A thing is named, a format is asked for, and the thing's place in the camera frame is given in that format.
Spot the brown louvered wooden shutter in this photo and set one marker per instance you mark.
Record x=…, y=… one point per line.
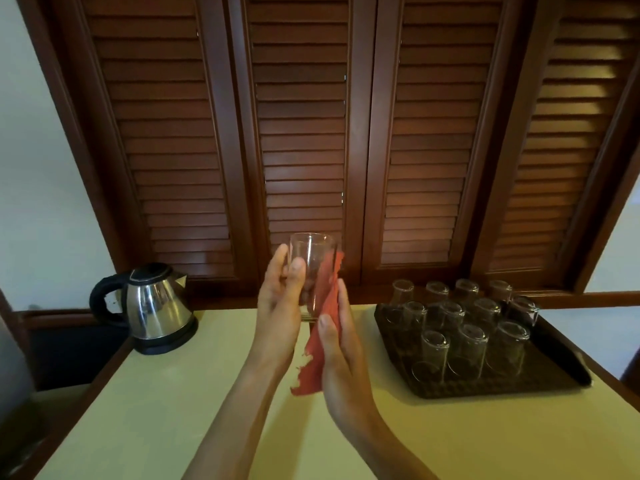
x=302, y=119
x=565, y=119
x=167, y=119
x=435, y=119

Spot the person's left hand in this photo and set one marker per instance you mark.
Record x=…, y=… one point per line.
x=277, y=324

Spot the person's right hand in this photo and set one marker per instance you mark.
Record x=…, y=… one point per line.
x=350, y=384

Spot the brown wooden wall rail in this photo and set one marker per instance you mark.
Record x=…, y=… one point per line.
x=580, y=299

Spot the dark brown textured tray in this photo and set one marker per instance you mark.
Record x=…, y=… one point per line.
x=550, y=379

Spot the steel electric kettle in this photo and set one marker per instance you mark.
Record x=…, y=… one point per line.
x=157, y=307
x=170, y=343

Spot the brown wooden door frame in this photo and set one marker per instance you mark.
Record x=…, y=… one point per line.
x=632, y=377

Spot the red cloth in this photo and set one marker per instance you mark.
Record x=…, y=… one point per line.
x=312, y=369

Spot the person's left forearm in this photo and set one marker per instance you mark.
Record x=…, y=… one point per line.
x=230, y=434

